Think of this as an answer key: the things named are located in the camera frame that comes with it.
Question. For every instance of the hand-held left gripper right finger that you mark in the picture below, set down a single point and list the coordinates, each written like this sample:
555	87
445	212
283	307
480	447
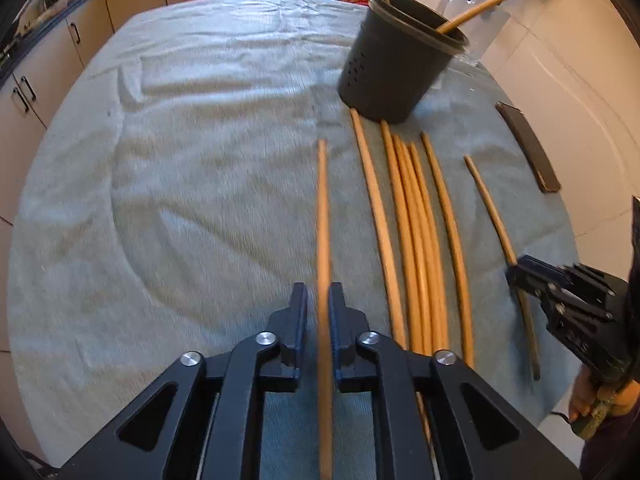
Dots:
336	320

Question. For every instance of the bunch of wooden chopsticks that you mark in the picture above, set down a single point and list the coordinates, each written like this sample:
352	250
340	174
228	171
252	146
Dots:
415	260

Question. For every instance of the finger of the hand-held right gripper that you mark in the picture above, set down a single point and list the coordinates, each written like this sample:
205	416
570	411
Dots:
530	287
575	280

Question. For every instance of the grey-green table towel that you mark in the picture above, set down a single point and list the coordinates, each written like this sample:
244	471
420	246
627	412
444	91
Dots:
175	160

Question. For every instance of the black perforated utensil holder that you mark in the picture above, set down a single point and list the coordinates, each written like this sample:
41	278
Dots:
390	70

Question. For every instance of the person's dark clothing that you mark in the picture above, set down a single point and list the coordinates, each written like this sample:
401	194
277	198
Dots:
610	450

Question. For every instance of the person's right hand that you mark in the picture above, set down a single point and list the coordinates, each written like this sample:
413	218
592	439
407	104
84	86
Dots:
581	397

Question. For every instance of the dark smartphone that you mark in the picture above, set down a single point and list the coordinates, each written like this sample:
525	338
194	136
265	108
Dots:
530	150

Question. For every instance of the clear glass pitcher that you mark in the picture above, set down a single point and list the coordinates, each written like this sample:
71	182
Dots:
487	35

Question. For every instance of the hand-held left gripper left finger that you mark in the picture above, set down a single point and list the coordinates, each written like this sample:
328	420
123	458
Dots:
300	320

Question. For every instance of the black kitchen countertop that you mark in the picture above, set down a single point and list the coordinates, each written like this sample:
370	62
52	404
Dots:
60	2

